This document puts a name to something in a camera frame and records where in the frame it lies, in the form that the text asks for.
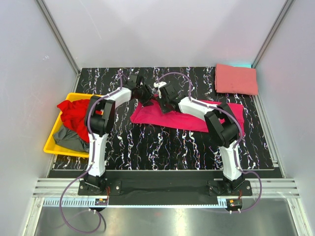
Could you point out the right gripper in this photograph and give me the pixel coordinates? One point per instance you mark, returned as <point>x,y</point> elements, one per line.
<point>165,110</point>

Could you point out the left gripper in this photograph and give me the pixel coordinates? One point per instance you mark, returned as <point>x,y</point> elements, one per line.
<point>148,96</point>

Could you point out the magenta pink t shirt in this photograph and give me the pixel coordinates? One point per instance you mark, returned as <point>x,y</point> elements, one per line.
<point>153,115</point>

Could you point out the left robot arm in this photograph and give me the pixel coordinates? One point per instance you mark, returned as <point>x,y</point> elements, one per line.
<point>99,121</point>

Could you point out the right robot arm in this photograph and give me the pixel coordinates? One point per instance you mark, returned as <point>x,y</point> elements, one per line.
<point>223,128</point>

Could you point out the folded salmon pink t shirt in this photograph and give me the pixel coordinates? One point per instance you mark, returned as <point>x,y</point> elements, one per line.
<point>232,79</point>

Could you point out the red t shirt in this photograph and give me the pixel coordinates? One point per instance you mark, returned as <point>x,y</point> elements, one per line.
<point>73,117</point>

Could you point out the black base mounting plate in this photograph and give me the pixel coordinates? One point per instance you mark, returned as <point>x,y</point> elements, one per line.
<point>165,188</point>

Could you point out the folded teal t shirt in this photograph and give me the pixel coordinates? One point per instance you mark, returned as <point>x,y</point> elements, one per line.
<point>239,64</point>

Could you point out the grey t shirt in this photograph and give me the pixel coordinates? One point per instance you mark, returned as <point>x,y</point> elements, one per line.
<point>69,139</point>

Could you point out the yellow plastic bin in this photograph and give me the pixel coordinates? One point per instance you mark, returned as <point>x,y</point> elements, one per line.
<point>51,147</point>

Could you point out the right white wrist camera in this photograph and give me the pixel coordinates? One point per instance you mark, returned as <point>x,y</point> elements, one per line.
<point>157,86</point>

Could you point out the aluminium rail profile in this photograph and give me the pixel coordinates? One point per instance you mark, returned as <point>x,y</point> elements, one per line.
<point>289,189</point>

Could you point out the left aluminium frame post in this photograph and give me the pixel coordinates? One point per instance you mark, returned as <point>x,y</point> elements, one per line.
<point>58,36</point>

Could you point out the aluminium frame post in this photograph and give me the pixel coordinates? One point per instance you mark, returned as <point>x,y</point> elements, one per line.
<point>58,36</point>
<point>272,32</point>

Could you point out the right aluminium frame post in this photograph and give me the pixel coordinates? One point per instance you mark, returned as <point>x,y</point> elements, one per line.
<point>272,32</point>

